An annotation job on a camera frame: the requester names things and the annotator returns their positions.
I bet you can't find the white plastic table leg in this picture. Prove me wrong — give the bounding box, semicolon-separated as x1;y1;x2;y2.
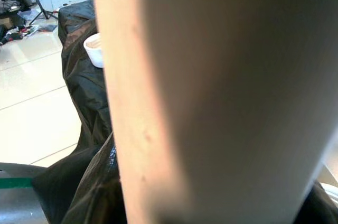
89;0;338;224

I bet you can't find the white plastic children table top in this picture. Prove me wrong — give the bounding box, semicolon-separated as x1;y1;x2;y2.
83;33;104;69

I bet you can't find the black plastic table cover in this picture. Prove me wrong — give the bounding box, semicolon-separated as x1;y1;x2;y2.
31;0;338;224

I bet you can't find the black tripod stand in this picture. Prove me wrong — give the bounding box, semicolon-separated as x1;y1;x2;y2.
27;0;59;26

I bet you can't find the grey metal part green tape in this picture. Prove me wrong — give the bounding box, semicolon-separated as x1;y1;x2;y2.
0;162;50;224

